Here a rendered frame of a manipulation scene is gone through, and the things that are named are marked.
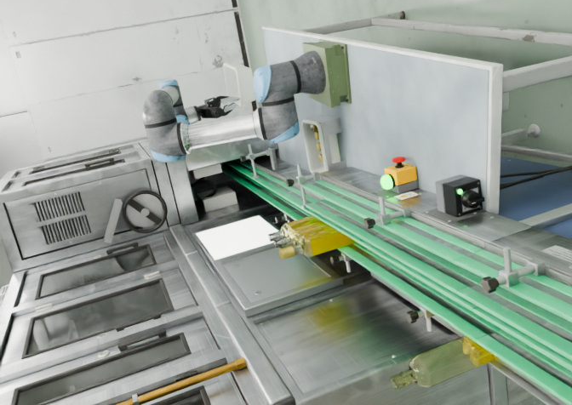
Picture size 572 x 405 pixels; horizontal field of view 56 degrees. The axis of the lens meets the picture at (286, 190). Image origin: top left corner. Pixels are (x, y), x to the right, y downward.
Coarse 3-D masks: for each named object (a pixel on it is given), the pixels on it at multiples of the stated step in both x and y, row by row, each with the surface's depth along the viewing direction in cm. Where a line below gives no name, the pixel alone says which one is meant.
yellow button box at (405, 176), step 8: (384, 168) 164; (392, 168) 161; (400, 168) 160; (408, 168) 159; (400, 176) 159; (408, 176) 159; (416, 176) 161; (400, 184) 159; (408, 184) 160; (416, 184) 161; (400, 192) 160
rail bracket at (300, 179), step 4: (296, 164) 197; (300, 172) 198; (316, 172) 200; (300, 176) 198; (304, 176) 198; (308, 176) 199; (312, 176) 199; (316, 176) 199; (288, 180) 196; (292, 180) 197; (296, 180) 197; (300, 180) 197; (304, 180) 198; (288, 184) 196; (292, 184) 197; (300, 184) 199; (300, 188) 199; (304, 192) 200; (304, 196) 200; (304, 200) 200; (304, 204) 201
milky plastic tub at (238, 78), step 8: (224, 64) 246; (224, 72) 250; (232, 72) 251; (240, 72) 232; (248, 72) 233; (232, 80) 252; (240, 80) 233; (248, 80) 234; (232, 88) 253; (240, 88) 233; (248, 88) 236; (240, 96) 234; (248, 96) 237; (240, 104) 237
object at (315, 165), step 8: (304, 120) 212; (304, 128) 216; (320, 128) 201; (304, 136) 217; (312, 136) 217; (320, 136) 201; (312, 144) 218; (320, 144) 203; (312, 152) 219; (320, 152) 220; (312, 160) 219; (312, 168) 220; (320, 168) 219
